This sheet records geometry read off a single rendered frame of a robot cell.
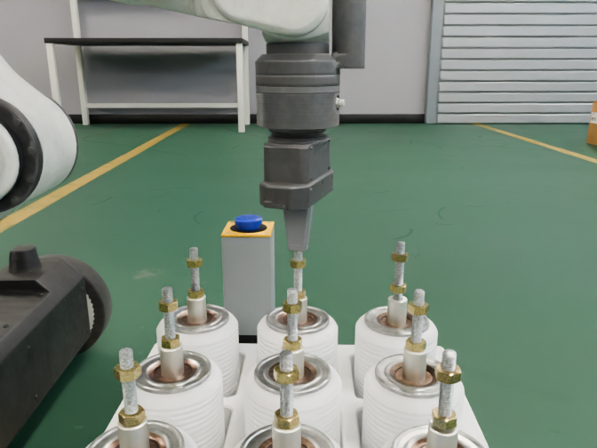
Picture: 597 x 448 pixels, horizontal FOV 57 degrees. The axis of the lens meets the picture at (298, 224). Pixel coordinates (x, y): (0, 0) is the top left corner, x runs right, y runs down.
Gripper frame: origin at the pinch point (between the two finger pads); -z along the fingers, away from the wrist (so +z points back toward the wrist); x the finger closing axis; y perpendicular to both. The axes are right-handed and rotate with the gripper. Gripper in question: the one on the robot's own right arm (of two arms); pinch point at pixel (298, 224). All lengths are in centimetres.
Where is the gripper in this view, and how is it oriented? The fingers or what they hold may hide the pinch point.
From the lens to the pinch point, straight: 62.0
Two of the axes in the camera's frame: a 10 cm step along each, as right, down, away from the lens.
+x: -3.3, 2.6, -9.1
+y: 9.4, 0.9, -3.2
